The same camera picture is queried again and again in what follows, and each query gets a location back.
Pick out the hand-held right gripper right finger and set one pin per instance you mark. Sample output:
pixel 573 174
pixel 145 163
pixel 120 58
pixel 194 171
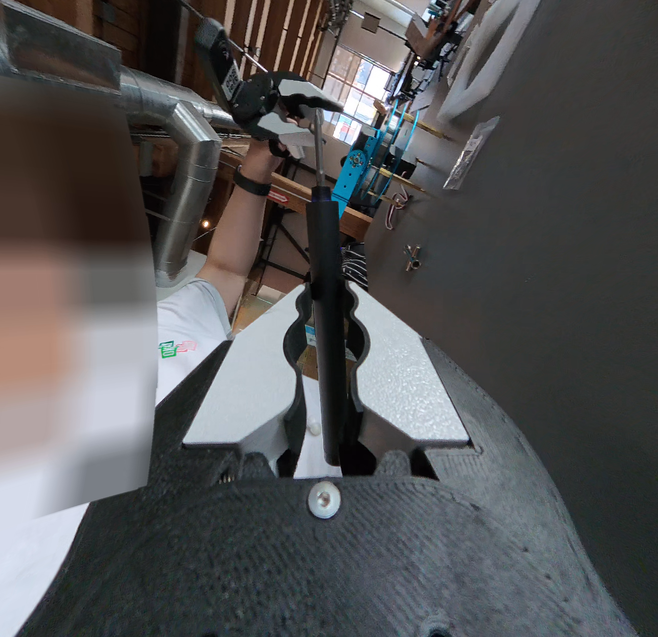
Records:
pixel 406 380

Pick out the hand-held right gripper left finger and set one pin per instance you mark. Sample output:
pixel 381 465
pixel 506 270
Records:
pixel 246 390

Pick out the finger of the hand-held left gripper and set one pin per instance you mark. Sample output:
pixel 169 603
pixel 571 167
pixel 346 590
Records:
pixel 282 128
pixel 308 95

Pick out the black electric screwdriver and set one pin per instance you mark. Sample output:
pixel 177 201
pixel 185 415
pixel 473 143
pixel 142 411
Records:
pixel 324 313

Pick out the blue toy robot arm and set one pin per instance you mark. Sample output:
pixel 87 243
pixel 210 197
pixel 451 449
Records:
pixel 343 184

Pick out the person's left forearm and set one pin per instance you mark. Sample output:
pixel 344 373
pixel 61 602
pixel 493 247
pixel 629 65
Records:
pixel 231 236

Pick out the person's left hand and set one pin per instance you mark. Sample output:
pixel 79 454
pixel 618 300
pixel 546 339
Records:
pixel 257 161

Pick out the paned window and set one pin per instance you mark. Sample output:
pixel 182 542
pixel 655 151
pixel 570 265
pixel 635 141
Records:
pixel 360 92

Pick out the black wristwatch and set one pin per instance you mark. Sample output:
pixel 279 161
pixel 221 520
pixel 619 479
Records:
pixel 252 183

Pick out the wooden workbench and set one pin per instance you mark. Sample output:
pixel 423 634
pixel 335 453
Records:
pixel 360 219

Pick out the metal cross wrench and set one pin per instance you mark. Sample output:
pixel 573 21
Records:
pixel 412 257

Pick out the black white striped cloth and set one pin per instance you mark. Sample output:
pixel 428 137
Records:
pixel 357 267

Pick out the brass standoff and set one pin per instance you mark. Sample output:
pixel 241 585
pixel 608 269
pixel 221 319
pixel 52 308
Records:
pixel 412 185

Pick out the white foam square with hole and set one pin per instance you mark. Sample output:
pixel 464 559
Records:
pixel 465 89

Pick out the clear bag of screws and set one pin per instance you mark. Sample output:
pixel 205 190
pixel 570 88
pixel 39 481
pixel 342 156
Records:
pixel 470 154

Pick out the silver metal air duct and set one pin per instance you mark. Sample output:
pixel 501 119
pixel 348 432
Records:
pixel 195 184

